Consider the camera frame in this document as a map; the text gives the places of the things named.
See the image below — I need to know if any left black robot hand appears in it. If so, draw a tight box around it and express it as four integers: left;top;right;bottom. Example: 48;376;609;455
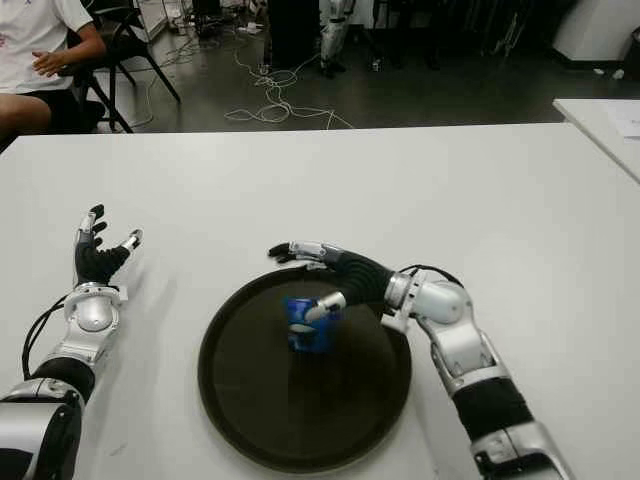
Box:
73;202;145;287

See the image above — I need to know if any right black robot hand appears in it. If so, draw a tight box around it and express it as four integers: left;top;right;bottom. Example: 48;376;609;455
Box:
267;240;396;322

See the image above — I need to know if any blue Oreo packet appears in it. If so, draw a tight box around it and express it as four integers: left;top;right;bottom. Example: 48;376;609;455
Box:
283;295;344;354

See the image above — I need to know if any round dark brown tray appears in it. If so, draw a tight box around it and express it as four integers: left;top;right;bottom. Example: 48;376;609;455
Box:
197;267;414;474

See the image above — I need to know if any black folding chair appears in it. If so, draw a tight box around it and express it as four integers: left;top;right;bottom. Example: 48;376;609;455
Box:
59;0;182;134

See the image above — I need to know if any seated person in white shirt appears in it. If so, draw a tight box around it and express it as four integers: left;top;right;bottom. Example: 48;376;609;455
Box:
0;0;109;144

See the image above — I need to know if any white board panel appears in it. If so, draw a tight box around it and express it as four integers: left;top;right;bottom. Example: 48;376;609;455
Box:
127;0;171;44

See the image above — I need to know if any black cabinet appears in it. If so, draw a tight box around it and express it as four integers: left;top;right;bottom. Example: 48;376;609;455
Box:
268;0;324;69

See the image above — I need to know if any white side table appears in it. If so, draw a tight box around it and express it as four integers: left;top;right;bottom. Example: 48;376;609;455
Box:
553;97;640;184

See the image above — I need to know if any white paper sheet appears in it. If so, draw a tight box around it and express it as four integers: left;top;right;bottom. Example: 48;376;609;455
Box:
608;106;640;139

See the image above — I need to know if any white machine housing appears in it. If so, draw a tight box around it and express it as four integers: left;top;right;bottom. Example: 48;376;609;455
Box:
551;0;640;69

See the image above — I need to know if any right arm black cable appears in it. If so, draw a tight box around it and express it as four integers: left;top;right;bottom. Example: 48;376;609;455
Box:
397;263;466;289

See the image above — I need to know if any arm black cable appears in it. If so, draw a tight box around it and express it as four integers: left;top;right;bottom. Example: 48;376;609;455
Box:
397;263;466;289
21;294;71;381

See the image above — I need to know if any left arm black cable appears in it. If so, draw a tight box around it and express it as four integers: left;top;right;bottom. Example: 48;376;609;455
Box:
21;294;71;381

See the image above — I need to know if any white floor cable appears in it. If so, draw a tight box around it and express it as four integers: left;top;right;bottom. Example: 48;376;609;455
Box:
224;29;356;130

